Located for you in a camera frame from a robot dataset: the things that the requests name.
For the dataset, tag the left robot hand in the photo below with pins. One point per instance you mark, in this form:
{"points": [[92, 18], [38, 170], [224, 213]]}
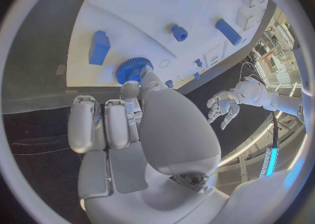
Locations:
{"points": [[222, 104]]}

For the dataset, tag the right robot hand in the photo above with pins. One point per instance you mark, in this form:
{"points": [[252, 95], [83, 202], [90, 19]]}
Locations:
{"points": [[177, 129]]}

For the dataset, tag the blue gear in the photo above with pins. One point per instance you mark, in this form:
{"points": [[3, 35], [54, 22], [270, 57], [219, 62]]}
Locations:
{"points": [[130, 66]]}

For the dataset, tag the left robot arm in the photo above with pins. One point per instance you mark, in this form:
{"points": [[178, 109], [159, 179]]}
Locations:
{"points": [[260, 94]]}

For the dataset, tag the white task board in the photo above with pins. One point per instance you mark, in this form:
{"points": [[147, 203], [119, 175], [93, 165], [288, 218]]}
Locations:
{"points": [[147, 7]]}

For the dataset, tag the small blue block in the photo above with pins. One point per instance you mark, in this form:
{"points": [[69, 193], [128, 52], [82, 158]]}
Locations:
{"points": [[197, 76]]}

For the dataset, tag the small blue peg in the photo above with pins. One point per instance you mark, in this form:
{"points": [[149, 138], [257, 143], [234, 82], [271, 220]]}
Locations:
{"points": [[198, 62], [169, 83]]}

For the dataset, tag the blue long cylinder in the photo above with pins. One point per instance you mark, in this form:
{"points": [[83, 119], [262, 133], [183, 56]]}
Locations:
{"points": [[228, 32]]}

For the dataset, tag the glowing light bar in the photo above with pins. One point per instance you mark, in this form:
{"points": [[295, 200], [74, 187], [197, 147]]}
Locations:
{"points": [[272, 161]]}

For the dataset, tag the blue short cylinder plug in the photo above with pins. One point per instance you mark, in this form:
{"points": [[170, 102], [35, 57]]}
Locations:
{"points": [[180, 34]]}

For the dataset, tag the small brown block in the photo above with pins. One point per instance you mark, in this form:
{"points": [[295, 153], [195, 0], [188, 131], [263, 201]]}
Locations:
{"points": [[61, 70], [71, 91]]}

